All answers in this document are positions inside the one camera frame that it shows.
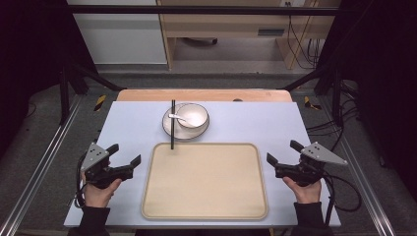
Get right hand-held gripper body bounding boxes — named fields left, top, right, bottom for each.
left=274, top=141, right=348, bottom=188

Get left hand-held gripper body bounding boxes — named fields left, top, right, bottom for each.
left=80, top=142, right=136, bottom=190

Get person's right hand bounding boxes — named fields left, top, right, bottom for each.
left=282, top=176, right=324, bottom=205

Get person's left hand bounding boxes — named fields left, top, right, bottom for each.
left=80, top=172, right=123, bottom=208

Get white table cover board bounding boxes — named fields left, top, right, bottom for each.
left=63, top=100, right=342, bottom=229

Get black chopstick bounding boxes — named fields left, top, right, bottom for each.
left=172, top=99, right=176, bottom=150
left=170, top=99, right=174, bottom=150

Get yellow black tape strip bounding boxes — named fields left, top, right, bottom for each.
left=303, top=95, right=323, bottom=111
left=93, top=94, right=108, bottom=113

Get white plate with dark rim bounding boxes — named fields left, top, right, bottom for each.
left=161, top=103, right=210, bottom=142

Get white ceramic spoon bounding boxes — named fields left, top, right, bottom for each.
left=168, top=113, right=199, bottom=128

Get black metal stand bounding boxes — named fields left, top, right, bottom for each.
left=58, top=60, right=127, bottom=126
left=282, top=63, right=346, bottom=128

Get beige wooden tray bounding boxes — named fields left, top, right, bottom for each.
left=141, top=142, right=269, bottom=220

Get white bowl with dark rim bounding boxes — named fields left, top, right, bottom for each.
left=176, top=102, right=209, bottom=130

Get wooden table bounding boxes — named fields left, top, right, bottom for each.
left=116, top=88, right=293, bottom=103

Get white cabinet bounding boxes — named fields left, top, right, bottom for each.
left=66, top=0, right=168, bottom=66

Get light wooden desk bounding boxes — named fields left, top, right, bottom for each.
left=156, top=0, right=342, bottom=71

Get left hand-held gripper cable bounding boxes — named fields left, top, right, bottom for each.
left=74, top=153, right=89, bottom=209

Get hand-held gripper cable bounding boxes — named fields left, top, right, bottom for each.
left=74, top=153, right=89, bottom=209
left=323, top=174, right=362, bottom=228

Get black floor cables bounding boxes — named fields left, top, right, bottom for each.
left=306, top=80, right=362, bottom=141

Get right hand-held gripper cable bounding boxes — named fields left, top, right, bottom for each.
left=323, top=174, right=362, bottom=228

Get aluminium floor rail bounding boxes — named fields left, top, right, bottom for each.
left=0, top=93, right=84, bottom=236
left=318, top=96, right=398, bottom=236

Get black cables under desk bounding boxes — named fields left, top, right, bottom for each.
left=285, top=1, right=323, bottom=71

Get black frame crossbar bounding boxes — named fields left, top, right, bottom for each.
left=67, top=4, right=340, bottom=17

